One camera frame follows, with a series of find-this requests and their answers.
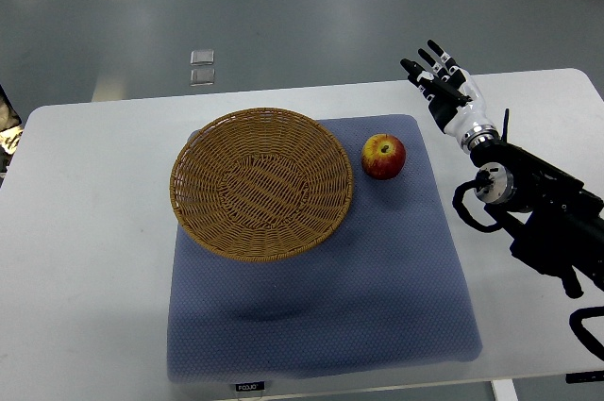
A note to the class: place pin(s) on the blue textured mat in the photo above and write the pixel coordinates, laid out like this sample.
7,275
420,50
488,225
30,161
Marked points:
386,289

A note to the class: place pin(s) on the brown wicker basket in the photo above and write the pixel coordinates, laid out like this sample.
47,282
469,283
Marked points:
261,185

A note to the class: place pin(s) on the upper floor plate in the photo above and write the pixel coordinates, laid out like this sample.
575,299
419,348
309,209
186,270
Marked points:
202,57

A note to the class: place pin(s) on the dark object at left edge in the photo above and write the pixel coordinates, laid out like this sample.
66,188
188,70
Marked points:
11,132

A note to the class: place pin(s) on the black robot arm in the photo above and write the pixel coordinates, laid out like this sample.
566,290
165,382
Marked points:
555,224

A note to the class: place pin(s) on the black table label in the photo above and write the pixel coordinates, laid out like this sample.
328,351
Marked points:
258,386

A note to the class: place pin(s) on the lower floor plate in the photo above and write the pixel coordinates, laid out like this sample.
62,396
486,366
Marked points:
202,76

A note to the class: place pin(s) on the floor plate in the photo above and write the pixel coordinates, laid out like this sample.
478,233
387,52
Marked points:
202,57
202,76

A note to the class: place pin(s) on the black label right edge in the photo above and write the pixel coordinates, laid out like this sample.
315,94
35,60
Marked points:
584,377

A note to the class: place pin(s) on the white table leg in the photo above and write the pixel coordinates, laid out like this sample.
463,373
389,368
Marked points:
504,390

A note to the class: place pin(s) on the red yellow apple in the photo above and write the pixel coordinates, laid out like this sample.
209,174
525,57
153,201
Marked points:
383,156

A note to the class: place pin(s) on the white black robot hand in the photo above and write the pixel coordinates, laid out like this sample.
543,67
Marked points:
455,101

